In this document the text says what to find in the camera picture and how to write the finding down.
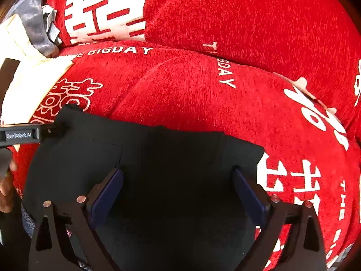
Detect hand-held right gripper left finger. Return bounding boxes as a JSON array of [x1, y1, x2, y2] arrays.
[[28, 168, 125, 271]]

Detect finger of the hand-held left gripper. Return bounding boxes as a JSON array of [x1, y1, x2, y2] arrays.
[[41, 124, 69, 142]]

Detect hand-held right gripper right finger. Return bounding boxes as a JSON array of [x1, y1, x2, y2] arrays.
[[232, 168, 328, 271]]

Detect black pants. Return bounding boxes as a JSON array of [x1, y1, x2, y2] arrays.
[[22, 104, 266, 271]]

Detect person's left hand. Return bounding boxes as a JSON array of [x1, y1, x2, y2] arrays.
[[0, 160, 17, 214]]

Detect red printed pillow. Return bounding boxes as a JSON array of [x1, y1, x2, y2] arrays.
[[15, 58, 103, 126]]

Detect grey plush cloth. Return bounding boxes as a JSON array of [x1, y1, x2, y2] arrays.
[[17, 0, 61, 58]]

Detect cream cloth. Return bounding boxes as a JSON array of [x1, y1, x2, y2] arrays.
[[0, 14, 47, 61]]

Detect red printed sofa cover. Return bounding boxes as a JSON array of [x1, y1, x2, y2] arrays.
[[13, 0, 361, 271]]

